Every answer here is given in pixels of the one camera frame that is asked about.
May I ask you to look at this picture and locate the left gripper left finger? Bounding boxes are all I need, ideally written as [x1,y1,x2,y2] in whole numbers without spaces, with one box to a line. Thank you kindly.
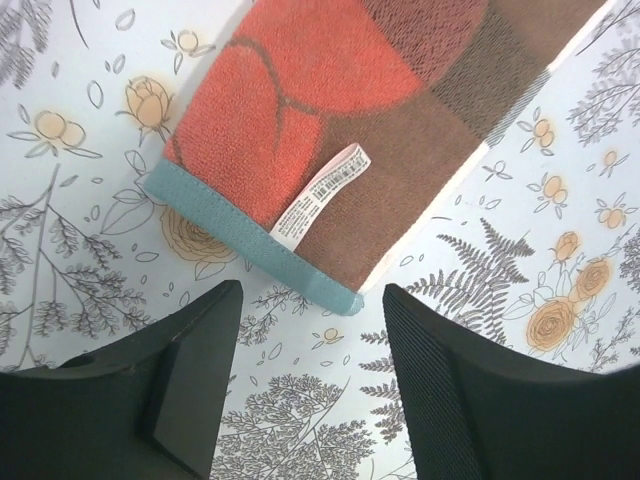
[1,280,243,479]

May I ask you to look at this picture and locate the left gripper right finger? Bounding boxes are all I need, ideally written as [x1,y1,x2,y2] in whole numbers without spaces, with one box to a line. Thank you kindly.
[383,284,639,479]

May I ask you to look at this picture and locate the orange brown bear towel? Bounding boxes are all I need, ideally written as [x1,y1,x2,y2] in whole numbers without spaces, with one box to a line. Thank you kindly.
[146,0,608,315]

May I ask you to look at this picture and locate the floral table mat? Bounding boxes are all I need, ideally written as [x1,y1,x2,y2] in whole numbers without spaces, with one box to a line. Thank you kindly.
[1,1,639,479]

